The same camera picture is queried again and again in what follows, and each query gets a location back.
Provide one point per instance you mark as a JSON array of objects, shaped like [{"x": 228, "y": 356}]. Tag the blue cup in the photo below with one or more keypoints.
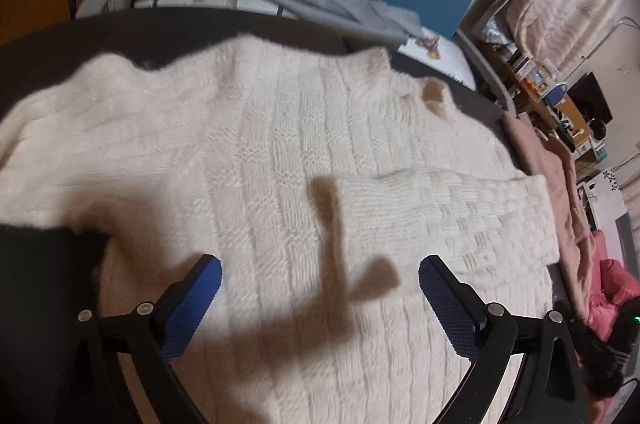
[{"x": 555, "y": 93}]

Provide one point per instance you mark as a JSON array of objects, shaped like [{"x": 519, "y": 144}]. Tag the pink blanket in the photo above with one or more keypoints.
[{"x": 550, "y": 174}]

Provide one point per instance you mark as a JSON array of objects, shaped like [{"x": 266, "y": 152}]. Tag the person's pink garment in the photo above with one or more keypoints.
[{"x": 617, "y": 289}]

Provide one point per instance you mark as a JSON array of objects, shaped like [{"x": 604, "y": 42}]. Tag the white knitted sweater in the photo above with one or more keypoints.
[{"x": 260, "y": 163}]

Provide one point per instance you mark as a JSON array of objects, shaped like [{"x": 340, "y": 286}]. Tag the cluttered wooden desk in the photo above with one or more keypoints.
[{"x": 550, "y": 108}]

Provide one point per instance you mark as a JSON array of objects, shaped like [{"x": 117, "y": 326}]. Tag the black leather bench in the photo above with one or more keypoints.
[{"x": 150, "y": 33}]

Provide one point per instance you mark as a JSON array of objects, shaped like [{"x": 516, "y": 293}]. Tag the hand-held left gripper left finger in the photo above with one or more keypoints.
[{"x": 192, "y": 304}]

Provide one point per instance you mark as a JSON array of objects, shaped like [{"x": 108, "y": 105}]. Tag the black monitor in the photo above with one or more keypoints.
[{"x": 595, "y": 96}]

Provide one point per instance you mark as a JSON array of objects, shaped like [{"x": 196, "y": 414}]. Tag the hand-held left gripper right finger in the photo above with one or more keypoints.
[{"x": 447, "y": 304}]

